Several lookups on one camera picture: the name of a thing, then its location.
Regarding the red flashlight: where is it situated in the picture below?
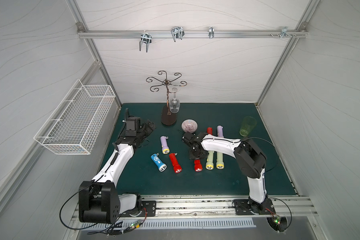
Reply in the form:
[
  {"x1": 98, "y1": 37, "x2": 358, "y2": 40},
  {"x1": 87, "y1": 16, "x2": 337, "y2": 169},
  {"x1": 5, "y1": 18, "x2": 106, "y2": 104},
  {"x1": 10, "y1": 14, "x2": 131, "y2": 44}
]
[
  {"x1": 207, "y1": 127, "x2": 213, "y2": 135},
  {"x1": 169, "y1": 153, "x2": 182, "y2": 174},
  {"x1": 194, "y1": 160, "x2": 203, "y2": 172}
]

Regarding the purple flashlight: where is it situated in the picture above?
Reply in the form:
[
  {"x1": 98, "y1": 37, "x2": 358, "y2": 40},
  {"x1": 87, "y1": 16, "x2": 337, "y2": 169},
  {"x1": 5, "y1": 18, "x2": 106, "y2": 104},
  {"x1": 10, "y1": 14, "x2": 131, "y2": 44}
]
[
  {"x1": 160, "y1": 136, "x2": 170, "y2": 155},
  {"x1": 217, "y1": 125, "x2": 224, "y2": 138}
]

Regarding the pale green flashlight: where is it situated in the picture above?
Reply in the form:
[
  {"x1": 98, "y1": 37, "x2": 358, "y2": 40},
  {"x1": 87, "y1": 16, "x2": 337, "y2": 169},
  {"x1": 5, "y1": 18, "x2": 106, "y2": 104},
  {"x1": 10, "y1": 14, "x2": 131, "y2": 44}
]
[
  {"x1": 216, "y1": 152, "x2": 225, "y2": 170},
  {"x1": 206, "y1": 151, "x2": 215, "y2": 170}
]

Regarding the blue flashlight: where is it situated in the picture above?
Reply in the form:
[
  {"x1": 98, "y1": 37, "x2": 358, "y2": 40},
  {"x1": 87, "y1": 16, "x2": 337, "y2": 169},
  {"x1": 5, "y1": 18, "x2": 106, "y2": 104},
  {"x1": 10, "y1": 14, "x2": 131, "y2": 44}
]
[{"x1": 151, "y1": 153, "x2": 167, "y2": 172}]

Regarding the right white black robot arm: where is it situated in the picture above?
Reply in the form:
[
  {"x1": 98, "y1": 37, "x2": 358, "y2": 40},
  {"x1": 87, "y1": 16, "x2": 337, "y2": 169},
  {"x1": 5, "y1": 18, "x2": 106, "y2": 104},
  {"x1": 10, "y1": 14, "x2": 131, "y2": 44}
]
[{"x1": 182, "y1": 133, "x2": 272, "y2": 215}]

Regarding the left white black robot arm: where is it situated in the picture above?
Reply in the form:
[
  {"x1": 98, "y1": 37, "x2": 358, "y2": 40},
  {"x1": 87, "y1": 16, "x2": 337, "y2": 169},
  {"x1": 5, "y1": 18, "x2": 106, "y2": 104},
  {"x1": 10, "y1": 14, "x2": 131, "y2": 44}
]
[{"x1": 79, "y1": 117, "x2": 156, "y2": 224}]

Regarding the pink patterned bowl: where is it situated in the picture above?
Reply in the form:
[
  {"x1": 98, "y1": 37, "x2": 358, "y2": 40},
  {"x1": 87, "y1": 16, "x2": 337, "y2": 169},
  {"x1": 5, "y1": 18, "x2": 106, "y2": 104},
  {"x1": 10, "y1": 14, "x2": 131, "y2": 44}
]
[{"x1": 181, "y1": 119, "x2": 198, "y2": 133}]

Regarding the dark metal cup stand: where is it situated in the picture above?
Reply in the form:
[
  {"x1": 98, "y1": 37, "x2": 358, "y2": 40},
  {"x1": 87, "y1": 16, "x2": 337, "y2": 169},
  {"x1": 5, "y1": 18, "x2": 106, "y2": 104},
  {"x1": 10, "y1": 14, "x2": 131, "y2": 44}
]
[{"x1": 146, "y1": 70, "x2": 188, "y2": 126}]

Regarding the green table mat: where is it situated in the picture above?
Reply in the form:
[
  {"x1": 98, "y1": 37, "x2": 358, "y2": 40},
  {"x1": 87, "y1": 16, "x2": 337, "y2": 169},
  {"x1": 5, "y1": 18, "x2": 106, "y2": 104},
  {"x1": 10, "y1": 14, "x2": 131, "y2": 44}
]
[{"x1": 111, "y1": 103, "x2": 296, "y2": 195}]

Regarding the clear wine glass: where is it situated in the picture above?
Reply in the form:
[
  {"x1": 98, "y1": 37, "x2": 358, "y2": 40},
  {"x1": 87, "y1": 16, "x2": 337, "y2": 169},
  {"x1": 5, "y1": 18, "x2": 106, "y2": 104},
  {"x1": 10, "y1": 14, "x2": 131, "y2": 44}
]
[{"x1": 169, "y1": 88, "x2": 180, "y2": 114}]

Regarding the green translucent cup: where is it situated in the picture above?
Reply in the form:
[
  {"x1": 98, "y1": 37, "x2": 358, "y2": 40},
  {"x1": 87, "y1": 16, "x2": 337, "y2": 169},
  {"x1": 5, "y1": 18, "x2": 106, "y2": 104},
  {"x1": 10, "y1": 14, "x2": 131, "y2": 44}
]
[{"x1": 239, "y1": 116, "x2": 257, "y2": 137}]

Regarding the metal hook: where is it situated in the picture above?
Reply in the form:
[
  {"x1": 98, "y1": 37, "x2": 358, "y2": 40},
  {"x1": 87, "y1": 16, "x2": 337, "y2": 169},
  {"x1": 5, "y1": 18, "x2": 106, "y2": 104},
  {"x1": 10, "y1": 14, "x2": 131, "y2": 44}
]
[
  {"x1": 139, "y1": 33, "x2": 152, "y2": 53},
  {"x1": 171, "y1": 27, "x2": 185, "y2": 42},
  {"x1": 270, "y1": 27, "x2": 297, "y2": 39},
  {"x1": 209, "y1": 27, "x2": 215, "y2": 39}
]

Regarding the white wire basket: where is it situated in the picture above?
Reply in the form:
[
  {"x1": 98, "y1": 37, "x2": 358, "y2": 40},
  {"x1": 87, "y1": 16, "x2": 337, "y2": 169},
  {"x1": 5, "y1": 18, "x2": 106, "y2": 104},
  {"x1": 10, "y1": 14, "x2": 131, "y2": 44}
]
[{"x1": 34, "y1": 80, "x2": 116, "y2": 155}]

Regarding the aluminium cross rail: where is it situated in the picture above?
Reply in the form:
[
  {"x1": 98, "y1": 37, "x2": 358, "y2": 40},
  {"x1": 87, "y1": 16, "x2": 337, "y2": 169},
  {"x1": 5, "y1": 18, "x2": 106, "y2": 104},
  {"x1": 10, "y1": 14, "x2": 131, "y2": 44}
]
[{"x1": 78, "y1": 29, "x2": 309, "y2": 40}]

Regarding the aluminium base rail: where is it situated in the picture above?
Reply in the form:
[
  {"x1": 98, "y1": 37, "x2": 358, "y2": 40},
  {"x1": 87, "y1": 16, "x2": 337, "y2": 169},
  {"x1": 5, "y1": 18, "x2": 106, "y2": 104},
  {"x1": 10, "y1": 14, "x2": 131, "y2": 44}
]
[{"x1": 71, "y1": 194, "x2": 319, "y2": 221}]

